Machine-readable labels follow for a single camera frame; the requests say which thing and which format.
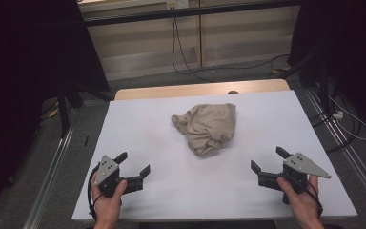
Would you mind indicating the black stand leg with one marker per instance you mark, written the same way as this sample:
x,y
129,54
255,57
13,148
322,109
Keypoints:
x,y
311,68
64,111

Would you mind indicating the white power strip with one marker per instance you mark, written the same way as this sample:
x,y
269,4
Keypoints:
x,y
338,114

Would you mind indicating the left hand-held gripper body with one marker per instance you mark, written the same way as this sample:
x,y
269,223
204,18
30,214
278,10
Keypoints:
x,y
108,178

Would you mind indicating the beige cloth garment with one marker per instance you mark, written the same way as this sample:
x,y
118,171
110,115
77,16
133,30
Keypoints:
x,y
208,125

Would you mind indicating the person's left hand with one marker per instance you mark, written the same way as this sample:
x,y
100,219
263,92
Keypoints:
x,y
108,208

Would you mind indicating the small black floor piece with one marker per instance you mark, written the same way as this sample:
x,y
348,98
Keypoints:
x,y
86,141

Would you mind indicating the person's right hand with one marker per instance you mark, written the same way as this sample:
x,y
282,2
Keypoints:
x,y
305,206

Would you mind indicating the white wall socket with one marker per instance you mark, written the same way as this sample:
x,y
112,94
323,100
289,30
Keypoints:
x,y
177,4

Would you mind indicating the aluminium floor rail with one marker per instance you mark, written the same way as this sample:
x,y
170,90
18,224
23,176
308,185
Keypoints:
x,y
52,171
346,149

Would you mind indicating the wooden table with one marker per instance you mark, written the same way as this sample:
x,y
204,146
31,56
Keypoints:
x,y
187,89

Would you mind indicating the black horizontal frame bar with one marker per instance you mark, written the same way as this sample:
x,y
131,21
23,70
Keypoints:
x,y
178,13

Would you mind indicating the black curtain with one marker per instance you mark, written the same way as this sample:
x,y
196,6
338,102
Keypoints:
x,y
19,79
355,47

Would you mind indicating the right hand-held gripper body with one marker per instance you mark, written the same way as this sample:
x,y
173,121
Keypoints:
x,y
298,168

